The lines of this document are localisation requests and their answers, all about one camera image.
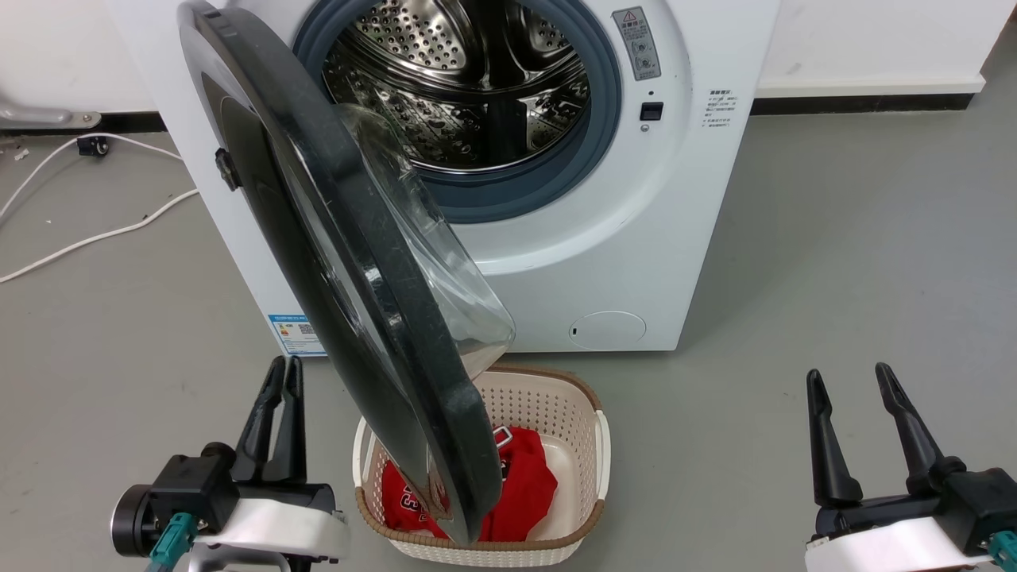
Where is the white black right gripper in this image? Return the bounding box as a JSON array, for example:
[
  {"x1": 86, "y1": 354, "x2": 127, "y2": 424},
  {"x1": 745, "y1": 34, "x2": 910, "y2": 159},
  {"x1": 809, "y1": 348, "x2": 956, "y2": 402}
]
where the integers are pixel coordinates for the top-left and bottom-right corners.
[{"x1": 804, "y1": 363, "x2": 994, "y2": 572}]

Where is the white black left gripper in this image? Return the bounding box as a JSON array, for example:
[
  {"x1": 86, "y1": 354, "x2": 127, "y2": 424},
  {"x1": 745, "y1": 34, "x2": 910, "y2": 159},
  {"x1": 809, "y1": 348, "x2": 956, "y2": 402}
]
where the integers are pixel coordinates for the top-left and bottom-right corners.
[{"x1": 188, "y1": 355, "x2": 351, "y2": 572}]

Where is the black round washer door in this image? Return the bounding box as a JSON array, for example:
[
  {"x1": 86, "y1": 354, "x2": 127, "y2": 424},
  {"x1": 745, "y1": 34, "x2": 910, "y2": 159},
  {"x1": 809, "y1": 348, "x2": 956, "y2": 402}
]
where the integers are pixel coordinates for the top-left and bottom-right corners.
[{"x1": 176, "y1": 0, "x2": 517, "y2": 547}]

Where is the white front-load washing machine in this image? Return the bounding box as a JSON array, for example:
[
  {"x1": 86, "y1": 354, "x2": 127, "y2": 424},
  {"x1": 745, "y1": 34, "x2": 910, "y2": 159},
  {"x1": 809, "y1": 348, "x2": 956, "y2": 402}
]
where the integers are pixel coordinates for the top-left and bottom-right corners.
[{"x1": 107, "y1": 0, "x2": 783, "y2": 357}]

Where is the grey rubber door gasket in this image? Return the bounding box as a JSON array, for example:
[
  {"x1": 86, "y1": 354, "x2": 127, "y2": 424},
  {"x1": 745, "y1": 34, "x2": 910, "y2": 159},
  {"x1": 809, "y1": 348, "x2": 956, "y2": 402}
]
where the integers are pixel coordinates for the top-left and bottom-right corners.
[{"x1": 292, "y1": 0, "x2": 623, "y2": 225}]

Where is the blue energy label sticker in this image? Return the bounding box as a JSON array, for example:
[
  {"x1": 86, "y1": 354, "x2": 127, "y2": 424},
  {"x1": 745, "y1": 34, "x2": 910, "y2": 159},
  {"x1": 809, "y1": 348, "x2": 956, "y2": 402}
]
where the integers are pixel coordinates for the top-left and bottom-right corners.
[{"x1": 268, "y1": 314, "x2": 328, "y2": 357}]

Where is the red jersey garment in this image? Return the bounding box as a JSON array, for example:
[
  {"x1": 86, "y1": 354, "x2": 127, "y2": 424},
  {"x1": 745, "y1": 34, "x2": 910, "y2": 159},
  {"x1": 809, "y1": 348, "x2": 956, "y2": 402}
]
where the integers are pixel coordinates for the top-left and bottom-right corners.
[{"x1": 381, "y1": 426, "x2": 559, "y2": 543}]

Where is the cream plastic laundry basket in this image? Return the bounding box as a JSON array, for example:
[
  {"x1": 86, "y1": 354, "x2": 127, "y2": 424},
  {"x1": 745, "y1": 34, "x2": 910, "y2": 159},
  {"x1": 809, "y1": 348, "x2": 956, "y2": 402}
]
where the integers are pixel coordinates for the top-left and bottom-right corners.
[{"x1": 353, "y1": 364, "x2": 611, "y2": 568}]

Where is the round white filter cover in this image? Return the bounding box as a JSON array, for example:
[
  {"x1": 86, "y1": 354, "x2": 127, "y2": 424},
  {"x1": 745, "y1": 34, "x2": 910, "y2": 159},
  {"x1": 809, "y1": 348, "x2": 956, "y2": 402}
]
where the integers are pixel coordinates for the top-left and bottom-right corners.
[{"x1": 568, "y1": 311, "x2": 647, "y2": 350}]

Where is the small printed text label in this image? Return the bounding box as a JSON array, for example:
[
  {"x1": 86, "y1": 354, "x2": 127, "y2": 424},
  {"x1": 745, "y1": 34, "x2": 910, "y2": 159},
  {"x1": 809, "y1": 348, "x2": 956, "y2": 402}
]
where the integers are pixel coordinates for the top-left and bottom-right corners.
[{"x1": 703, "y1": 87, "x2": 741, "y2": 129}]

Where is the steel perforated washer drum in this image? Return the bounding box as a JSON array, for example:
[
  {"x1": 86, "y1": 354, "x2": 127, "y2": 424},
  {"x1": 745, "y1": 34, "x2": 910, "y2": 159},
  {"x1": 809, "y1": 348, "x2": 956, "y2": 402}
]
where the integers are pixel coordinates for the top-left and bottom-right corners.
[{"x1": 322, "y1": 0, "x2": 593, "y2": 172}]

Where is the grey warning sticker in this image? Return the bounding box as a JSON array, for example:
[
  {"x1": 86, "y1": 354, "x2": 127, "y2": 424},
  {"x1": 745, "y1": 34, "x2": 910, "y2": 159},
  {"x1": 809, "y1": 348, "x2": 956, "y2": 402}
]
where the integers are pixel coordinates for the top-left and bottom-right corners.
[{"x1": 612, "y1": 6, "x2": 662, "y2": 82}]

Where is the teal left connector cable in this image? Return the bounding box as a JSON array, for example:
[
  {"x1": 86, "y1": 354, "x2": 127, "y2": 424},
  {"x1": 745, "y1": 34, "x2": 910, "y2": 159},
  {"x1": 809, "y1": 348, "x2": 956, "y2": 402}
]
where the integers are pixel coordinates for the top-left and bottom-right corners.
[{"x1": 147, "y1": 512, "x2": 197, "y2": 572}]

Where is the white power cable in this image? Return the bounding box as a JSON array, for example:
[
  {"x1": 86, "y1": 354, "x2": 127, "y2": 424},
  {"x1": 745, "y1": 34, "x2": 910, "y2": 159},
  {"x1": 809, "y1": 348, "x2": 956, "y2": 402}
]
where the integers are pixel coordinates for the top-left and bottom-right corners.
[{"x1": 0, "y1": 188, "x2": 199, "y2": 284}]

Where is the black wall baseboard strip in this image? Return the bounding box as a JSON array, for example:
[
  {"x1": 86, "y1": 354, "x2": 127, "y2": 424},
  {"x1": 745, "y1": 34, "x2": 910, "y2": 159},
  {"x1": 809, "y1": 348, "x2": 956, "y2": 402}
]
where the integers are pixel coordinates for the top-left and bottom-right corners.
[
  {"x1": 751, "y1": 94, "x2": 975, "y2": 117},
  {"x1": 100, "y1": 111, "x2": 168, "y2": 133}
]

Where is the thin white cable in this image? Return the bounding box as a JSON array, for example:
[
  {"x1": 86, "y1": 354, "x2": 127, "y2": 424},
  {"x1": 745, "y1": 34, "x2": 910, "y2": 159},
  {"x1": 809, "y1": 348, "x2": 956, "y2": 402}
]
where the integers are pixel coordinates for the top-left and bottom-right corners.
[{"x1": 0, "y1": 133, "x2": 185, "y2": 223}]

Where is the grey metal floor bracket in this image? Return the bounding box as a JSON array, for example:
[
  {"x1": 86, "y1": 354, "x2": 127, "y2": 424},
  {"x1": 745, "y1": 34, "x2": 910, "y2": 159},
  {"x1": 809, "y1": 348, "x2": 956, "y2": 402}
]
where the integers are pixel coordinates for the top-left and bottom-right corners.
[{"x1": 0, "y1": 99, "x2": 102, "y2": 130}]

